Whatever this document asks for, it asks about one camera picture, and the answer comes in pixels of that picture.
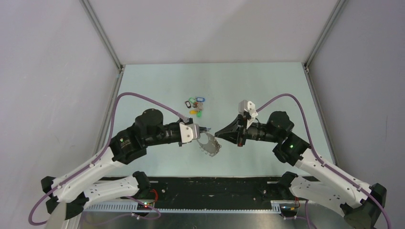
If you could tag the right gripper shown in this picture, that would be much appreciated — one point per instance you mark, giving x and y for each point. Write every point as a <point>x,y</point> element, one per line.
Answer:
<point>230,132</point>

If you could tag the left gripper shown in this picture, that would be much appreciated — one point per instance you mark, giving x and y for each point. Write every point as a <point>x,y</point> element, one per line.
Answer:
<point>180,144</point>

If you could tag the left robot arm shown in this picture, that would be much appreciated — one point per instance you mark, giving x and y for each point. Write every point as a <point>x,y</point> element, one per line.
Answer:
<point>80,190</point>

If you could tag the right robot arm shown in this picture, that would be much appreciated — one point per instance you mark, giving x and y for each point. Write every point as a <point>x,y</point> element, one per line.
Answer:
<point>359,203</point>

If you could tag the light green key tag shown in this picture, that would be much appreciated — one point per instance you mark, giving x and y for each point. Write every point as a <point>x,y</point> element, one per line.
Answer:
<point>199,114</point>

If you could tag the black key tag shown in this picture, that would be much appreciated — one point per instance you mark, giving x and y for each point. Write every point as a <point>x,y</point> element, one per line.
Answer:
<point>188,104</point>

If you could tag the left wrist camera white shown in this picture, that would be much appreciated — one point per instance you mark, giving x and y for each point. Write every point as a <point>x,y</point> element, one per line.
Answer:
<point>189,132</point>

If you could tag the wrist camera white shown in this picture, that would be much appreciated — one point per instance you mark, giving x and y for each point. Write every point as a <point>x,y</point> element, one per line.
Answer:
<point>189,132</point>
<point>248,111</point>

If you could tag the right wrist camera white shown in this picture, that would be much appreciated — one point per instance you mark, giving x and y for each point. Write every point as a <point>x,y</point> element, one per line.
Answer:
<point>248,111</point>

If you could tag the left aluminium corner post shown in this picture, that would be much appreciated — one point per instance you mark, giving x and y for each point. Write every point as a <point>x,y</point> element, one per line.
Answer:
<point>92,15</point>

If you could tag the aluminium corner post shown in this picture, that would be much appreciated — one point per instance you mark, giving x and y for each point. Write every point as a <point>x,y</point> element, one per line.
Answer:
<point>92,15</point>
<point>332,19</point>

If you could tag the right aluminium corner post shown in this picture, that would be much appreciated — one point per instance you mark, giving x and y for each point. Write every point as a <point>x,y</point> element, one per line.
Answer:
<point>332,19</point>

